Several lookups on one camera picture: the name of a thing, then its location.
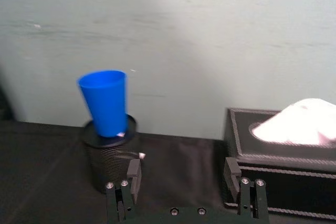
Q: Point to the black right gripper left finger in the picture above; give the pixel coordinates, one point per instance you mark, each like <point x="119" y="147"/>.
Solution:
<point x="132" y="179"/>

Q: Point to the white tissue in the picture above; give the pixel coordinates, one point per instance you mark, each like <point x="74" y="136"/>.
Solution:
<point x="299" y="121"/>

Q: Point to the black tissue box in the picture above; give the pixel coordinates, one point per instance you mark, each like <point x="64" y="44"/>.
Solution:
<point x="278" y="171"/>

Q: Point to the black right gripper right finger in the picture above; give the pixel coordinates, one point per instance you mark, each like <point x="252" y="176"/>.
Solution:
<point x="245" y="195"/>

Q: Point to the black ribbed round container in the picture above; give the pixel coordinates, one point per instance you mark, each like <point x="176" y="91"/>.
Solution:
<point x="110" y="161"/>

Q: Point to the blue plastic cup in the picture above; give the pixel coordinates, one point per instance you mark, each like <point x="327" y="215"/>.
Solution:
<point x="106" y="103"/>

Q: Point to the black table cloth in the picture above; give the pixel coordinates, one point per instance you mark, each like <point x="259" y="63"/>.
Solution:
<point x="52" y="176"/>

